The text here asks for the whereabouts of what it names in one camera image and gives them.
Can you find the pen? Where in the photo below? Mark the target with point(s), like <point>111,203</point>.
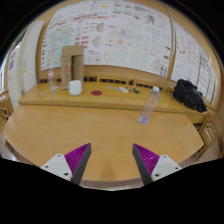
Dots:
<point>129,89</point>

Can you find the clear bottle with red label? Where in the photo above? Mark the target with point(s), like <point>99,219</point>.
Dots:
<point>51,78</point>

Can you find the small white card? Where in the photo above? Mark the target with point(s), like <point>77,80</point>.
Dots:
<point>123,89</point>

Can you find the clear plastic bottle white cap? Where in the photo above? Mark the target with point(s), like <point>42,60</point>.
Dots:
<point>149,106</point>

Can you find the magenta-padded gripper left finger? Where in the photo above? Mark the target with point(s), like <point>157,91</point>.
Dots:
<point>60,165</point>

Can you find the brown cardboard box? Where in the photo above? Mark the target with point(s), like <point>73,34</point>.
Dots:
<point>71,53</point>

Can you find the white wall panel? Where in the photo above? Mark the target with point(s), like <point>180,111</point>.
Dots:
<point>30,60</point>

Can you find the narrow printed wall poster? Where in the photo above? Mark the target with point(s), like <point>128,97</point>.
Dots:
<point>190,56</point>

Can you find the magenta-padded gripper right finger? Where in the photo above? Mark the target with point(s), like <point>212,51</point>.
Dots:
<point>163,165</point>

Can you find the small dark object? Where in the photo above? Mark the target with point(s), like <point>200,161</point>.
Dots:
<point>137,90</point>

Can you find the white cup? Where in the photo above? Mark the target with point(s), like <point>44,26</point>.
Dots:
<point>75,88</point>

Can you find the black bag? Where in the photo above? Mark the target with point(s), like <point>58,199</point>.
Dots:
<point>188,95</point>

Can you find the flat round red coaster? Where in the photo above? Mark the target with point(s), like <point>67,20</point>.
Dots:
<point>96,93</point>

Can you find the large printed wall poster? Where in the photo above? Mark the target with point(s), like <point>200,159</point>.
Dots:
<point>110,33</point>

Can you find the wooden chair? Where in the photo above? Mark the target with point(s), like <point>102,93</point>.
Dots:
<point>210,131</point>
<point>5,108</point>

